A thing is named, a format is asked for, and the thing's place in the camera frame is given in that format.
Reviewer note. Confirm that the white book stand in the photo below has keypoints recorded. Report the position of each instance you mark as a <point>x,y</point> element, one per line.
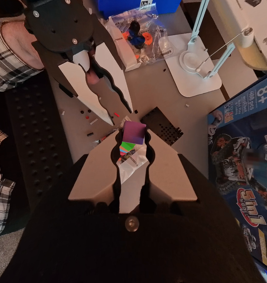
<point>191,84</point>

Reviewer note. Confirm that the blue toy robot box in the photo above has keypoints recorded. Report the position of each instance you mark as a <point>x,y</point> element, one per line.
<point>235,123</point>

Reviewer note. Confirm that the green foam cube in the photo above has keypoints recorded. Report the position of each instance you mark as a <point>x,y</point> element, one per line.
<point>126,145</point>

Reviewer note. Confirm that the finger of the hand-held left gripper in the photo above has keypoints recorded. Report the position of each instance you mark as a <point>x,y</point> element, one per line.
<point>80,88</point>
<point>115,70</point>

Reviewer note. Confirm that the blue plastic bin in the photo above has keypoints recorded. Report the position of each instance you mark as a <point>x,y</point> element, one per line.
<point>115,6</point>

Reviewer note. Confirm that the purple foam cube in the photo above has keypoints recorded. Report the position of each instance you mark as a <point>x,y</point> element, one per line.
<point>133,132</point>

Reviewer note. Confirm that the black perforated building plate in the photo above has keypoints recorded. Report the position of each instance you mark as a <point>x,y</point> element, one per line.
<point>160,126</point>

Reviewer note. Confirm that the blue foam cube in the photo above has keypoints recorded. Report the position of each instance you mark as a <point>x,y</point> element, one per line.
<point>123,150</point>

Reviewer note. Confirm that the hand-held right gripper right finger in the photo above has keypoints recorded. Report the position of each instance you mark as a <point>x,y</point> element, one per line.
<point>171,176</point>

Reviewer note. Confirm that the person's plaid shirt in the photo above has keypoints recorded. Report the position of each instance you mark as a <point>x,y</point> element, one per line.
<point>1,199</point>

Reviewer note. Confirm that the clear bag of building parts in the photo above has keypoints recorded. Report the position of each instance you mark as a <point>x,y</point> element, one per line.
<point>131,168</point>

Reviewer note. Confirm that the white instruction booklet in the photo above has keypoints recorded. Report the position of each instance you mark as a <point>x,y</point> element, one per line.
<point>257,17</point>

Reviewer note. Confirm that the person's left hand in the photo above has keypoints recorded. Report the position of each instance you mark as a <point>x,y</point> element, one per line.
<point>21,46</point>

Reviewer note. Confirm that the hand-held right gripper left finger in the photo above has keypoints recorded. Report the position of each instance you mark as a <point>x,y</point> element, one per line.
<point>93,176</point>

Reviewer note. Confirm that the grey axle rod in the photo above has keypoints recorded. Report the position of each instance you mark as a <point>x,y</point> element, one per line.
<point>94,121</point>

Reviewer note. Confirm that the clear printed plastic bag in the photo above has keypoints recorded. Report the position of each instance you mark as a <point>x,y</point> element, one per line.
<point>124,55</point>

